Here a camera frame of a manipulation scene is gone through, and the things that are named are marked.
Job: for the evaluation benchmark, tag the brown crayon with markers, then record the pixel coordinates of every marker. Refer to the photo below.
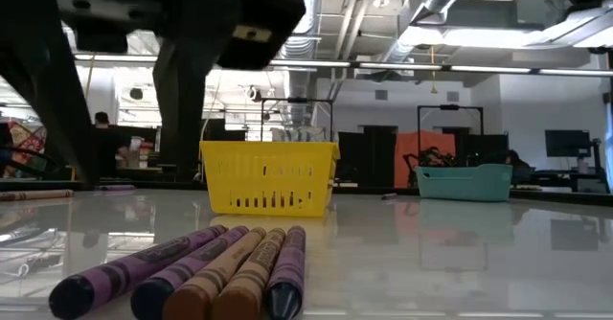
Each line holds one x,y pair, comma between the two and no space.
225,267
256,272
33,195

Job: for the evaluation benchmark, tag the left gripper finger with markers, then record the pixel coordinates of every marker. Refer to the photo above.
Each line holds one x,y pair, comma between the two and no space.
48,80
182,99

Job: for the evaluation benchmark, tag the background black robot arm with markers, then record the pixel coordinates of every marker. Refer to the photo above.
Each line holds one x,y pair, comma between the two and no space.
433,158

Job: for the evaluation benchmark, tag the overhead light bar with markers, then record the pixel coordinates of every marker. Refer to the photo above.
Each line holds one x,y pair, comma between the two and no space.
407,66

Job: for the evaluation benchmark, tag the teal plastic basket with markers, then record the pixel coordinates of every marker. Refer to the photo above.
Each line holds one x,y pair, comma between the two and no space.
460,186

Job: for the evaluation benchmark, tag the round ceiling fixture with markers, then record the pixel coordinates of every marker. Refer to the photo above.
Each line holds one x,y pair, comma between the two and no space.
380,0

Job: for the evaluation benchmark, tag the colourful patterned quilt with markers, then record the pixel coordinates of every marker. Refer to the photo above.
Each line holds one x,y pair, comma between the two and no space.
29,140

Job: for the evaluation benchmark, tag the black partition panel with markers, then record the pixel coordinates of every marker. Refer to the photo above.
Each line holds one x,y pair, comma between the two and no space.
483,147
366,157
215,133

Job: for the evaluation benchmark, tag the orange partition panel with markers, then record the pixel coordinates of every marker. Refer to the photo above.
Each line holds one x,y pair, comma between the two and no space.
407,143

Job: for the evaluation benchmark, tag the white container stack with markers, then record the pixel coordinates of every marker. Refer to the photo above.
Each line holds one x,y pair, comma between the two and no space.
135,145

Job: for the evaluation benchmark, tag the silver spiral ceiling duct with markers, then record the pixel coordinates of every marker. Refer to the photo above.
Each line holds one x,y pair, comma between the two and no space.
301,52

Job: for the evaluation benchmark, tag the black monitor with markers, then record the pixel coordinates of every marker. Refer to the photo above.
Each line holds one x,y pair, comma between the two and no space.
567,143

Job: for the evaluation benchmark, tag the black station frame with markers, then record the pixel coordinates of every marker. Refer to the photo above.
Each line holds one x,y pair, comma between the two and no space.
450,106

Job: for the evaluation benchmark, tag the ceiling light panel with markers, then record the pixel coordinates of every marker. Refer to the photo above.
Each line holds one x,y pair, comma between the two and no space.
460,37

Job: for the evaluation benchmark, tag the yellow plastic basket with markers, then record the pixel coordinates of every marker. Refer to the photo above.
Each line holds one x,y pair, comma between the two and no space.
249,186

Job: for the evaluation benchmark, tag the black desk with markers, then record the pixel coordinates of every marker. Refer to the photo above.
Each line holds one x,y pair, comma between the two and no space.
560,174

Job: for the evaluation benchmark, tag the red container stack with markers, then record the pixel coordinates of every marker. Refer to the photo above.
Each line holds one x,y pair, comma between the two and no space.
146,154

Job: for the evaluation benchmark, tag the person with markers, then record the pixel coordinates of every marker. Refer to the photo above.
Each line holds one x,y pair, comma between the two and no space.
519,166
110,143

